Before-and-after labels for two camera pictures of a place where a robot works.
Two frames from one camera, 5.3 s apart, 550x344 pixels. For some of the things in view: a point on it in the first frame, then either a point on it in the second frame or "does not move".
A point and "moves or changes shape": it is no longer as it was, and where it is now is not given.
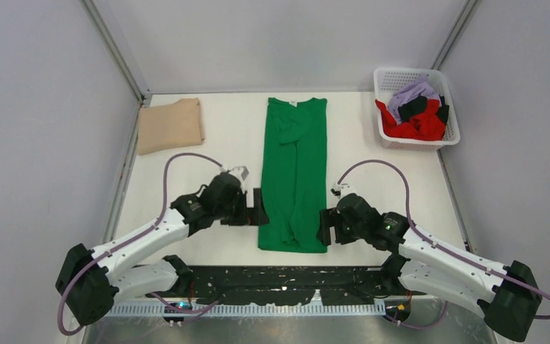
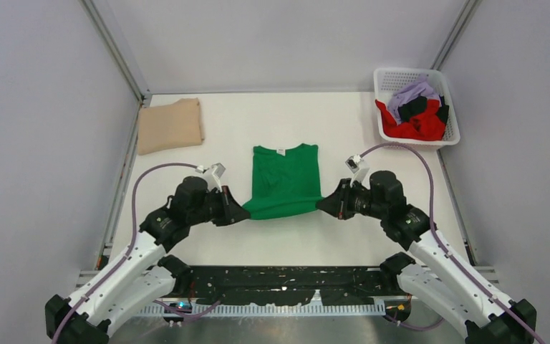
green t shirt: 293,182 moves or changes shape
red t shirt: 429,125 does not move
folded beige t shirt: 170,125 does not move
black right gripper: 327,220 -> 338,204
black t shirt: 417,105 does not move
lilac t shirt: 422,87 does not move
